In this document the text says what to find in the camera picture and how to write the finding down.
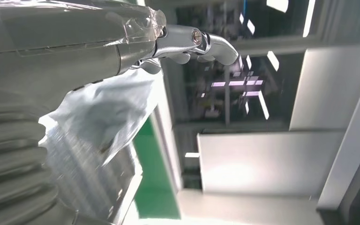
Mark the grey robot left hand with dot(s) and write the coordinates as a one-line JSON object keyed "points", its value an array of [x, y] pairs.
{"points": [[59, 46]]}

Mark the green conveyor belt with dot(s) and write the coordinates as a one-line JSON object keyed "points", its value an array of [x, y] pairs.
{"points": [[155, 186]]}

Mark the grey parcel bag with red print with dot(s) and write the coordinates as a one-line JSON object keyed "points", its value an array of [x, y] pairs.
{"points": [[105, 108]]}

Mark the steel scale tray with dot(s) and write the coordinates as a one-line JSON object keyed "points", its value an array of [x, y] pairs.
{"points": [[80, 180]]}

